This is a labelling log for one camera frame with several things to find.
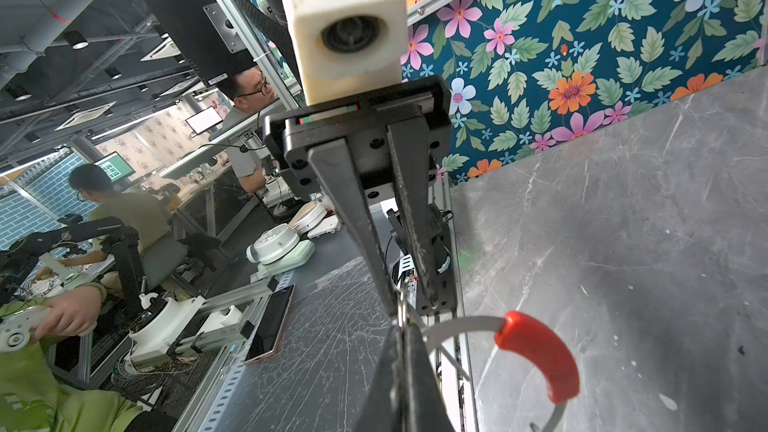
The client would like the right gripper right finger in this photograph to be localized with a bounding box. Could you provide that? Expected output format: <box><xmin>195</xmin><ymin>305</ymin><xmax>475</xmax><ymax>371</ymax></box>
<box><xmin>404</xmin><ymin>324</ymin><xmax>454</xmax><ymax>432</ymax></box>

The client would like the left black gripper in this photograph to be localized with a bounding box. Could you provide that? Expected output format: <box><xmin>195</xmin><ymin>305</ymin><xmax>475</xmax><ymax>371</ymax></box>
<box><xmin>262</xmin><ymin>76</ymin><xmax>451</xmax><ymax>315</ymax></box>

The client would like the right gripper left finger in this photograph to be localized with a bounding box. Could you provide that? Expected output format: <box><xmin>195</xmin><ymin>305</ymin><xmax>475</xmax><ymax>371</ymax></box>
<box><xmin>354</xmin><ymin>325</ymin><xmax>403</xmax><ymax>432</ymax></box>

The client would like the keyring with coloured keys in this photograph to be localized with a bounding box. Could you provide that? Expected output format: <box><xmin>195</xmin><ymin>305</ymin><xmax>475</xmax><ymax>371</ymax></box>
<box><xmin>397</xmin><ymin>292</ymin><xmax>580</xmax><ymax>431</ymax></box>

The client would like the person behind glass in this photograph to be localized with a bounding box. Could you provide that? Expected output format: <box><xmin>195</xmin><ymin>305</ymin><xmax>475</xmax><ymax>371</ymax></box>
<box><xmin>215</xmin><ymin>65</ymin><xmax>280</xmax><ymax>193</ymax></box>

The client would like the phone on outer desk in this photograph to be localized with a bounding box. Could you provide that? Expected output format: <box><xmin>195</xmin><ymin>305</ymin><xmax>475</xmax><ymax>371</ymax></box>
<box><xmin>244</xmin><ymin>285</ymin><xmax>296</xmax><ymax>365</ymax></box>

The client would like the seated person green shirt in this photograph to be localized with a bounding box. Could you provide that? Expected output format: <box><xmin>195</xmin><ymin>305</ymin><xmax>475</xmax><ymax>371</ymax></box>
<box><xmin>59</xmin><ymin>164</ymin><xmax>170</xmax><ymax>295</ymax></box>

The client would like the operator hand green sleeve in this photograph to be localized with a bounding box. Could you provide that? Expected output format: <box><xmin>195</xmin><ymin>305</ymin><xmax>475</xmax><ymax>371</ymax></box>
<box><xmin>1</xmin><ymin>285</ymin><xmax>142</xmax><ymax>431</ymax></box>

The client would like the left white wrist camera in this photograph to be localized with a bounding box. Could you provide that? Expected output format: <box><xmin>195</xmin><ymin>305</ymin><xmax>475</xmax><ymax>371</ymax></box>
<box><xmin>282</xmin><ymin>0</ymin><xmax>407</xmax><ymax>105</ymax></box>

